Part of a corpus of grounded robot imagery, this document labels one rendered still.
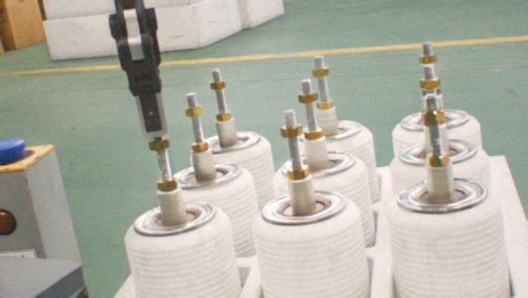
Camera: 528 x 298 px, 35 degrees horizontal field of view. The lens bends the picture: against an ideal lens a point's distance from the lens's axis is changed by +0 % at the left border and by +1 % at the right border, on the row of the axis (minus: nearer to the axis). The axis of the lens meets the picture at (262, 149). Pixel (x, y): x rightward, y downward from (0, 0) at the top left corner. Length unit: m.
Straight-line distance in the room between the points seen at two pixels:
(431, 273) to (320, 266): 0.09
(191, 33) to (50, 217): 2.68
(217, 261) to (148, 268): 0.06
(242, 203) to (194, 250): 0.13
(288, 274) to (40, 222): 0.25
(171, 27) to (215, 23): 0.20
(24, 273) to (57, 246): 0.27
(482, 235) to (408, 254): 0.06
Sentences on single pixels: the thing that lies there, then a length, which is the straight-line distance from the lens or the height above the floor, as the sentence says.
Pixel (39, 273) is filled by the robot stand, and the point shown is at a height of 0.30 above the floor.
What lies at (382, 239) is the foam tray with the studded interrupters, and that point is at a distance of 0.83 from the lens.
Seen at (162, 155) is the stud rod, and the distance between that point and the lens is 0.73.
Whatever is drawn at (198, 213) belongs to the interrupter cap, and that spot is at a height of 0.25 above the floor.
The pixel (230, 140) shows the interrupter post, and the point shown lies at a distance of 0.96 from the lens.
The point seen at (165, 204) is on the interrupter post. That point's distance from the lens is 0.74.
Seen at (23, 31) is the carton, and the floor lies 0.08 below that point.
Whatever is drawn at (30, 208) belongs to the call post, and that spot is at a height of 0.27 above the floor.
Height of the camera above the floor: 0.50
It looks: 16 degrees down
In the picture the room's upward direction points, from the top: 9 degrees counter-clockwise
